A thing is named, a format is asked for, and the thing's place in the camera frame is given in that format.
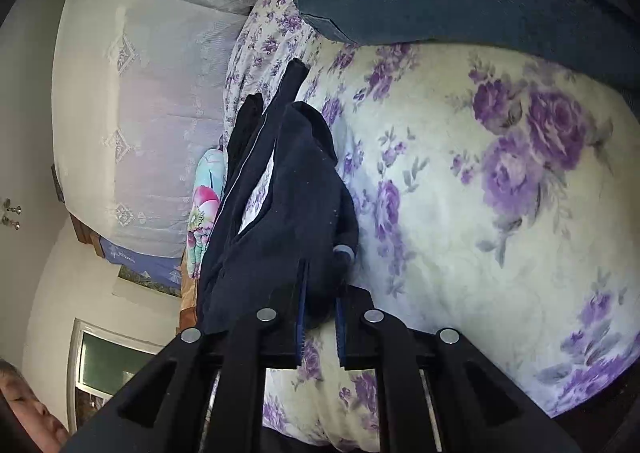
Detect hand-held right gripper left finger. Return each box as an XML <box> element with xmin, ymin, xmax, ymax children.
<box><xmin>60</xmin><ymin>260</ymin><xmax>308</xmax><ymax>453</ymax></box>

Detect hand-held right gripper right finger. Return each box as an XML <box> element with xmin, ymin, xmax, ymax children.
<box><xmin>334</xmin><ymin>283</ymin><xmax>586</xmax><ymax>453</ymax></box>

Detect dark navy pants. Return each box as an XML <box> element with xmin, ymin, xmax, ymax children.
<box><xmin>196</xmin><ymin>59</ymin><xmax>360</xmax><ymax>336</ymax></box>

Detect teal folded pants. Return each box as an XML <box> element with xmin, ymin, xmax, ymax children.
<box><xmin>295</xmin><ymin>0</ymin><xmax>640</xmax><ymax>98</ymax></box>

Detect bed with purple floral sheet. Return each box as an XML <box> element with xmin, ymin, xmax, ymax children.
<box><xmin>180</xmin><ymin>0</ymin><xmax>636</xmax><ymax>453</ymax></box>

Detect colourful floral pillow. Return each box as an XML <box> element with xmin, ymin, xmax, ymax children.
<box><xmin>186</xmin><ymin>148</ymin><xmax>226</xmax><ymax>279</ymax></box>

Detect blue printed cloth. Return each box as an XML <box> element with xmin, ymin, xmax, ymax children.
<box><xmin>99</xmin><ymin>235</ymin><xmax>183</xmax><ymax>296</ymax></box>

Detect window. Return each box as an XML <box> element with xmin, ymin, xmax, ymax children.
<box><xmin>67</xmin><ymin>318</ymin><xmax>166</xmax><ymax>434</ymax></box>

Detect white lace curtain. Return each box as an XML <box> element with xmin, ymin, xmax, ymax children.
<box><xmin>52</xmin><ymin>0</ymin><xmax>296</xmax><ymax>259</ymax></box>

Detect person's face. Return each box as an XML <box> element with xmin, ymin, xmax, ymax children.
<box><xmin>0</xmin><ymin>358</ymin><xmax>68</xmax><ymax>453</ymax></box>

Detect wooden bed frame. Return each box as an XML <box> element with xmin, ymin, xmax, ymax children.
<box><xmin>50</xmin><ymin>165</ymin><xmax>101</xmax><ymax>254</ymax></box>

